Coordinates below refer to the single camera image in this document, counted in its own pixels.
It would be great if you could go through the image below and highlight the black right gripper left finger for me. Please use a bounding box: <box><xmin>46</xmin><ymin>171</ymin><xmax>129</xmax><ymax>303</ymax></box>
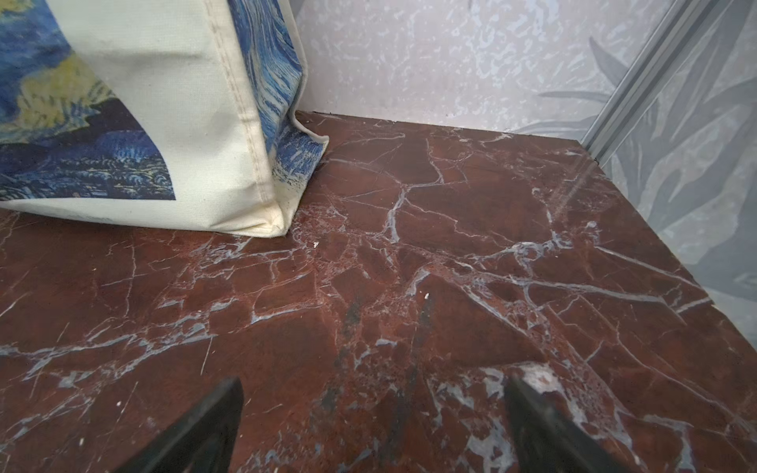
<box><xmin>116</xmin><ymin>378</ymin><xmax>244</xmax><ymax>472</ymax></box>

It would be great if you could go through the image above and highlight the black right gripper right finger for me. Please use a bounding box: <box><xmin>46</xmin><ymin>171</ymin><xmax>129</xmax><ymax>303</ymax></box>
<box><xmin>504</xmin><ymin>376</ymin><xmax>627</xmax><ymax>472</ymax></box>

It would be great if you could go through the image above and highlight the canvas tote bag starry print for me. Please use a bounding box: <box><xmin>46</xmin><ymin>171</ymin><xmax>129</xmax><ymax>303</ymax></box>
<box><xmin>1</xmin><ymin>1</ymin><xmax>328</xmax><ymax>238</ymax></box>

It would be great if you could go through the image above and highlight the aluminium cage frame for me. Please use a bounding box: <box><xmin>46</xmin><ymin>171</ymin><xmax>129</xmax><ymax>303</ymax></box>
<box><xmin>581</xmin><ymin>0</ymin><xmax>731</xmax><ymax>166</ymax></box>

